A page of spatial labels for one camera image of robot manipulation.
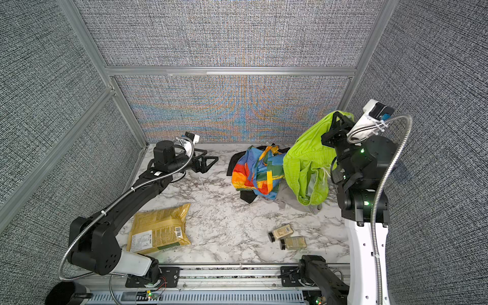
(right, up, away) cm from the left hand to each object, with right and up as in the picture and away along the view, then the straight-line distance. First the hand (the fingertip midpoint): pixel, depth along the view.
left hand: (209, 153), depth 79 cm
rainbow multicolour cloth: (+22, -8, +11) cm, 26 cm away
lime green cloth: (+37, -3, -12) cm, 39 cm away
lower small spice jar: (+36, -37, 0) cm, 51 cm away
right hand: (+39, +11, -27) cm, 48 cm away
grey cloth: (+36, -21, +14) cm, 44 cm away
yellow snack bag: (-21, -31, 0) cm, 37 cm away
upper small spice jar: (+30, -34, +3) cm, 45 cm away
